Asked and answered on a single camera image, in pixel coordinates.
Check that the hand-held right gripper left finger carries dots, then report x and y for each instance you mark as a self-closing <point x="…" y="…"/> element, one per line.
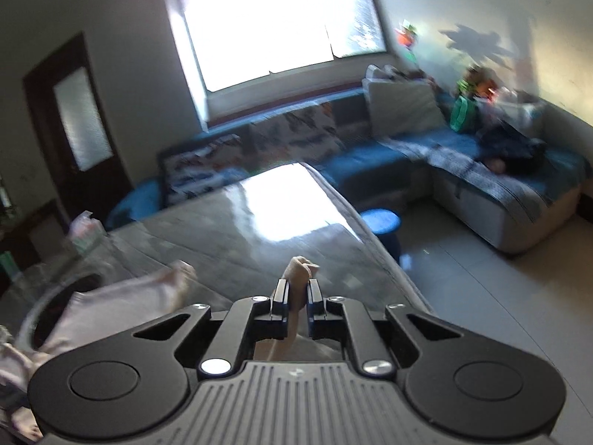
<point x="280" y="307"/>

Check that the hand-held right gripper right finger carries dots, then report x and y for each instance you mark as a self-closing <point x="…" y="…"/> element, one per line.
<point x="311" y="307"/>

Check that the cream garment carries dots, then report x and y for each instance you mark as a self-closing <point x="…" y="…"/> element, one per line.
<point x="116" y="308"/>

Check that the blue round stool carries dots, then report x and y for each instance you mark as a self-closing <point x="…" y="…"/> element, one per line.
<point x="381" y="222"/>

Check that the blue butterfly print cushion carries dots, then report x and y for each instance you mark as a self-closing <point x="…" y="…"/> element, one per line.
<point x="204" y="169"/>

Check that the blue sofa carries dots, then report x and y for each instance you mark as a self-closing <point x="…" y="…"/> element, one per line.
<point x="370" y="157"/>

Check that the multicoloured butterfly print cushion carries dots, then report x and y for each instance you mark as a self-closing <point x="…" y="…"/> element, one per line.
<point x="294" y="134"/>

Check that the tissue box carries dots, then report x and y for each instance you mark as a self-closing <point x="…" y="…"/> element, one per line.
<point x="88" y="234"/>

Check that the grey quilted sofa throw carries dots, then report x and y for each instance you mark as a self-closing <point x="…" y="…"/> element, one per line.
<point x="491" y="185"/>

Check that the grey pillow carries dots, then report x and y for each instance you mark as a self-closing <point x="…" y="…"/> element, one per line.
<point x="403" y="106"/>

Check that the round built-in hot pot cooker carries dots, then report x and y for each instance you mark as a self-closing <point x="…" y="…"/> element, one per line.
<point x="60" y="299"/>

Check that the green bowl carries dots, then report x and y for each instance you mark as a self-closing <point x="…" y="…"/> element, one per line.
<point x="463" y="115"/>

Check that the dark bag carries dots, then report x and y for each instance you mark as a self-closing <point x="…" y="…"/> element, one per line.
<point x="512" y="148"/>

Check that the dark wooden cabinet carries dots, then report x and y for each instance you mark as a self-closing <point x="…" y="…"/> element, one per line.
<point x="28" y="236"/>

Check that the dark wooden glass-panel door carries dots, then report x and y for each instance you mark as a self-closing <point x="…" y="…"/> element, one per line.
<point x="76" y="120"/>

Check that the teal bottle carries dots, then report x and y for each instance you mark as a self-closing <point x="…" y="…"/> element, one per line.
<point x="7" y="263"/>

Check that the plush toy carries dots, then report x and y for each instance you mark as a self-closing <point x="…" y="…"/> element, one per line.
<point x="479" y="84"/>

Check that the colourful pinwheel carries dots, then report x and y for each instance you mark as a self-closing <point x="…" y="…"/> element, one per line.
<point x="406" y="39"/>

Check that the clear plastic bag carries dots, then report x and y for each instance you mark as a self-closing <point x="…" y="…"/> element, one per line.
<point x="519" y="111"/>

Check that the window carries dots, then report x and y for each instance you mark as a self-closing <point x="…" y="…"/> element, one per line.
<point x="278" y="18"/>

